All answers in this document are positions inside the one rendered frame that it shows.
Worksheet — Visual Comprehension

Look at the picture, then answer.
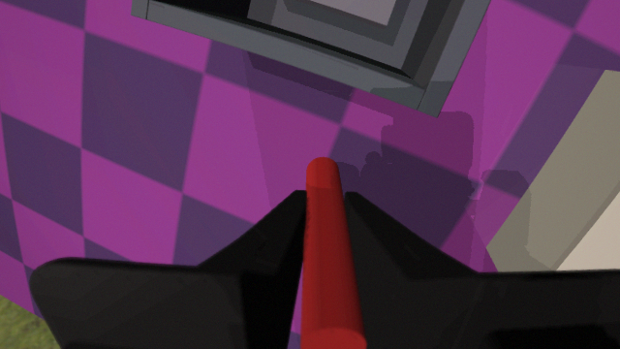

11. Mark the red cylinder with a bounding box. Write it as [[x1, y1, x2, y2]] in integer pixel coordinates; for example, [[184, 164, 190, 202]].
[[300, 157, 366, 349]]

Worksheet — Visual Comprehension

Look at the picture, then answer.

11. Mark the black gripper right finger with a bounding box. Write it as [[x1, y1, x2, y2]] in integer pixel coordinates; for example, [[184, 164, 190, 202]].
[[344, 192, 620, 349]]

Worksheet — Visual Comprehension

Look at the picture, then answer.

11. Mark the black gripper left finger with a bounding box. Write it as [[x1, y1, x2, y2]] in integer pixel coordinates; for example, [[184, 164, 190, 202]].
[[29, 190, 307, 349]]

